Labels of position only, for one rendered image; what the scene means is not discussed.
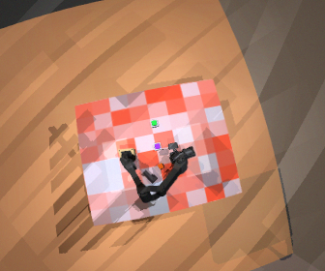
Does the purple button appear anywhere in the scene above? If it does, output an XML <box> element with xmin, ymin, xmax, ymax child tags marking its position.
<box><xmin>153</xmin><ymin>142</ymin><xmax>162</xmax><ymax>151</ymax></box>

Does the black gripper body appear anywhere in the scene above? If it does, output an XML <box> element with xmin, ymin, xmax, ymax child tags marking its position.
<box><xmin>168</xmin><ymin>142</ymin><xmax>178</xmax><ymax>157</ymax></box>

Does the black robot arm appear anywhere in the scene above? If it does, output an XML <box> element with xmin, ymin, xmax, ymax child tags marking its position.
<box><xmin>119</xmin><ymin>146</ymin><xmax>196</xmax><ymax>203</ymax></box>

